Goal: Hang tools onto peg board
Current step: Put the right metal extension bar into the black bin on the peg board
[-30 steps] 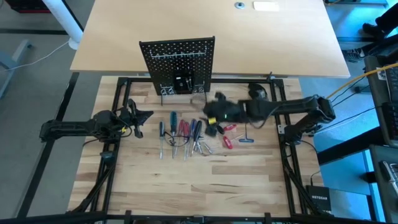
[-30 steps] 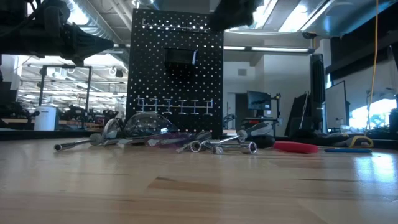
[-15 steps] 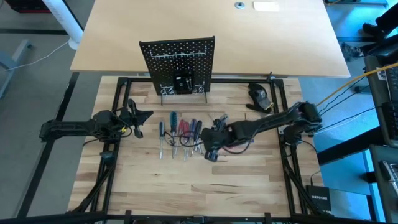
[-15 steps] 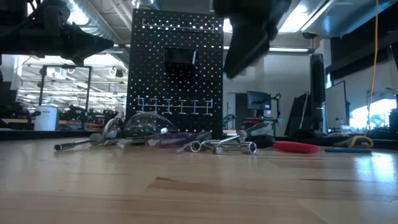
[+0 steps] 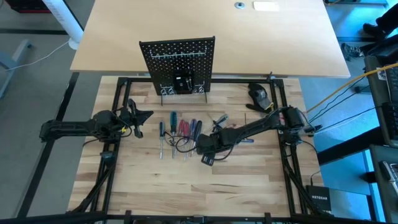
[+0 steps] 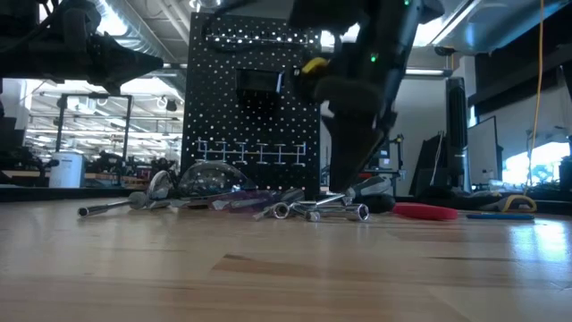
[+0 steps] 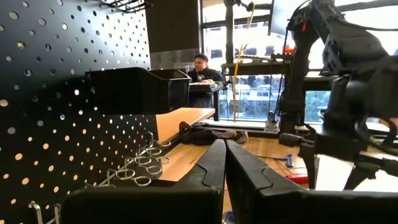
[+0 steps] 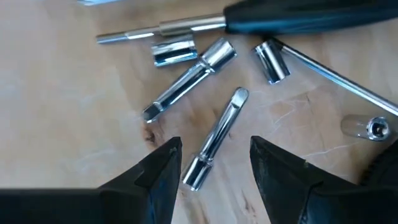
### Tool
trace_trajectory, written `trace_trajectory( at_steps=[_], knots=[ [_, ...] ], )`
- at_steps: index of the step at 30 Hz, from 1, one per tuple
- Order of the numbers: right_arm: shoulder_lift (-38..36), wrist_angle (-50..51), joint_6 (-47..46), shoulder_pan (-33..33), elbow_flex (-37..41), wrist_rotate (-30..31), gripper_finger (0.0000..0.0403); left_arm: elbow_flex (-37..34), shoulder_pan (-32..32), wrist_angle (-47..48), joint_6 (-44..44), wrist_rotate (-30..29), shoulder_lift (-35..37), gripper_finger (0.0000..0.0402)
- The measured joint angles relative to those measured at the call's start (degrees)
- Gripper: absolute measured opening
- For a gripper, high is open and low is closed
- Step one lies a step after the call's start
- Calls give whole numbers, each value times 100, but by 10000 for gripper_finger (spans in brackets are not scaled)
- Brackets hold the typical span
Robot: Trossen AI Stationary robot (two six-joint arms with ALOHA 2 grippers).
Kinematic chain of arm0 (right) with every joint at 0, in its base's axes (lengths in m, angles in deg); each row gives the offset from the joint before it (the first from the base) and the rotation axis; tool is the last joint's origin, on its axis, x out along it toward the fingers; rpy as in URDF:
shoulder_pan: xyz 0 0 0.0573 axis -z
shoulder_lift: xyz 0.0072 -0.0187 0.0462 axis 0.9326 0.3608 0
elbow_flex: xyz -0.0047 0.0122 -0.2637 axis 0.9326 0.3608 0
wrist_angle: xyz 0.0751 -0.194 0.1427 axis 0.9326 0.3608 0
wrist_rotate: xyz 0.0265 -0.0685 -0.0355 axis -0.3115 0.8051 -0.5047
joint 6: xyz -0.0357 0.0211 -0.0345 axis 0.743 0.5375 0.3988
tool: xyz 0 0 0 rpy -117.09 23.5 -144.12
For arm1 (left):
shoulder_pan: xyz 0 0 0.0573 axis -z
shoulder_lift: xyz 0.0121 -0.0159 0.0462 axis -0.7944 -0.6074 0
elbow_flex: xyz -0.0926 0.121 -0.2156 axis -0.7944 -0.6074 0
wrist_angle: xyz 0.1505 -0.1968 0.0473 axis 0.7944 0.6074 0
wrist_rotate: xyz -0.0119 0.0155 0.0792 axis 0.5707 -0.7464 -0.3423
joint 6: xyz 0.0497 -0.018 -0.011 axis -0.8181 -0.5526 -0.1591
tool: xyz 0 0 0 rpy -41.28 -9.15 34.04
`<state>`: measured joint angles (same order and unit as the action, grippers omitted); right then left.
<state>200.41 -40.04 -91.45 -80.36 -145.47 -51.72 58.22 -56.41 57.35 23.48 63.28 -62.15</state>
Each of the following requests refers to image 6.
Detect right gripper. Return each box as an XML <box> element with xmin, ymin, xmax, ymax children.
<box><xmin>294</xmin><ymin>53</ymin><xmax>399</xmax><ymax>194</ymax></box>

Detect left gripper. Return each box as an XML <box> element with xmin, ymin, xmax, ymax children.
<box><xmin>26</xmin><ymin>34</ymin><xmax>164</xmax><ymax>95</ymax></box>

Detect grey-handled screwdriver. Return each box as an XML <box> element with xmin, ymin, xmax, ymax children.
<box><xmin>289</xmin><ymin>174</ymin><xmax>395</xmax><ymax>209</ymax></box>
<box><xmin>77</xmin><ymin>191</ymin><xmax>149</xmax><ymax>219</ymax></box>

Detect chrome socket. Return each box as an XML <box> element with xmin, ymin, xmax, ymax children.
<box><xmin>251</xmin><ymin>201</ymin><xmax>292</xmax><ymax>222</ymax></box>
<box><xmin>292</xmin><ymin>206</ymin><xmax>323</xmax><ymax>224</ymax></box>
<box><xmin>319</xmin><ymin>203</ymin><xmax>371</xmax><ymax>224</ymax></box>

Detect clear safety glasses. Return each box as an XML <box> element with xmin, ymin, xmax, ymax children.
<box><xmin>146</xmin><ymin>159</ymin><xmax>259</xmax><ymax>202</ymax></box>

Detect black monitor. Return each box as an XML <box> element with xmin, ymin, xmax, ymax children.
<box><xmin>408</xmin><ymin>131</ymin><xmax>448</xmax><ymax>198</ymax></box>

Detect black tower unit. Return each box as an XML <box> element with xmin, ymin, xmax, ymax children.
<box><xmin>445</xmin><ymin>76</ymin><xmax>471</xmax><ymax>192</ymax></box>

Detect black perforated pegboard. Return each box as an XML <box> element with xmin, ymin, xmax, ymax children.
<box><xmin>181</xmin><ymin>12</ymin><xmax>323</xmax><ymax>201</ymax></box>

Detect black pegboard bin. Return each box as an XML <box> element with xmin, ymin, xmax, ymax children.
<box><xmin>235</xmin><ymin>68</ymin><xmax>286</xmax><ymax>96</ymax></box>

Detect black work glove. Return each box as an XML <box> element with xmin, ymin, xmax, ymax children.
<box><xmin>415</xmin><ymin>186</ymin><xmax>539</xmax><ymax>214</ymax></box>

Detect white bucket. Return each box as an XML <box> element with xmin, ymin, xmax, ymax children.
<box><xmin>47</xmin><ymin>150</ymin><xmax>86</xmax><ymax>190</ymax></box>

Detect computer monitor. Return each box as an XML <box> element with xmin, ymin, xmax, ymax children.
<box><xmin>467</xmin><ymin>114</ymin><xmax>505</xmax><ymax>188</ymax></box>

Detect black metal stand frame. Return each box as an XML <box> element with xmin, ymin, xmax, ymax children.
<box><xmin>54</xmin><ymin>92</ymin><xmax>134</xmax><ymax>185</ymax></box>

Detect red T-handle hex key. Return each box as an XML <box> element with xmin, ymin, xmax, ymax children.
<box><xmin>391</xmin><ymin>201</ymin><xmax>459</xmax><ymax>222</ymax></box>

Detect chrome ring screwdriver rack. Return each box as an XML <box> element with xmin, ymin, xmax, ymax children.
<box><xmin>195</xmin><ymin>137</ymin><xmax>308</xmax><ymax>168</ymax></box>

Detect wire tool holder rack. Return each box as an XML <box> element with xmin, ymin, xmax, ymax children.
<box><xmin>203</xmin><ymin>27</ymin><xmax>315</xmax><ymax>51</ymax></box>

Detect yellow cable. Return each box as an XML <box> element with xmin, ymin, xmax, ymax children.
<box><xmin>526</xmin><ymin>0</ymin><xmax>547</xmax><ymax>196</ymax></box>

